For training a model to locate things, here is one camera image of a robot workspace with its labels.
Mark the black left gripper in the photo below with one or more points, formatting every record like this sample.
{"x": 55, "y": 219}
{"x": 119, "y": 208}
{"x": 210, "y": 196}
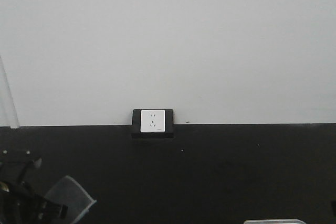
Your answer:
{"x": 20, "y": 204}

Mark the silver metal tray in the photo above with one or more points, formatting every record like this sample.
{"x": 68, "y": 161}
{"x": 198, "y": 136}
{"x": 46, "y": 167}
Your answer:
{"x": 275, "y": 221}

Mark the black socket box white outlet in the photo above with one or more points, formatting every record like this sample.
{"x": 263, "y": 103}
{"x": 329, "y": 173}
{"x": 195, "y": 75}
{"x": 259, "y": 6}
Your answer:
{"x": 154, "y": 124}

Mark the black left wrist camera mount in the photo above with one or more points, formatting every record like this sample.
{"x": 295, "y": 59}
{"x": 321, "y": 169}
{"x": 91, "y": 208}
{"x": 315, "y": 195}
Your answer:
{"x": 16, "y": 163}

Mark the white wall trim strip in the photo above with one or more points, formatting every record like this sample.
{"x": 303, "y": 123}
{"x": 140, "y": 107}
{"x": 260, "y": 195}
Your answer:
{"x": 8, "y": 112}

